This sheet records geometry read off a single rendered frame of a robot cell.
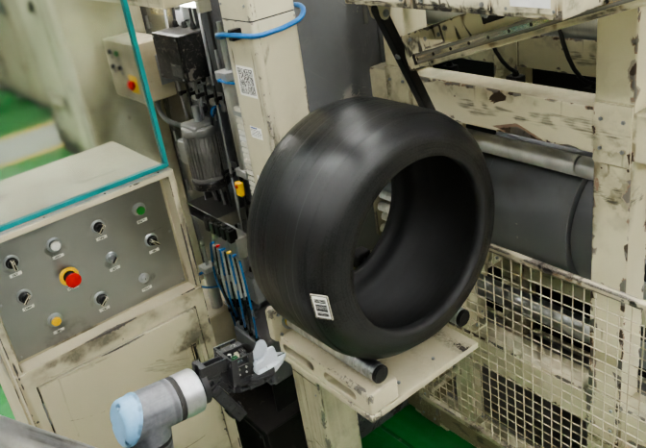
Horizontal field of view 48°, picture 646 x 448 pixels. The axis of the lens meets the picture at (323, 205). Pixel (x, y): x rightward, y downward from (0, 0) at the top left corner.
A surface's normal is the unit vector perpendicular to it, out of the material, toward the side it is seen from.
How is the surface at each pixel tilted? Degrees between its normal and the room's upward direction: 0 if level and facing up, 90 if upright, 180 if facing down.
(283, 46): 90
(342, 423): 90
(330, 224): 66
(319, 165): 36
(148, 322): 90
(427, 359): 0
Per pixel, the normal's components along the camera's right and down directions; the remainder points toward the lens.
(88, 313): 0.62, 0.26
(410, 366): -0.14, -0.89
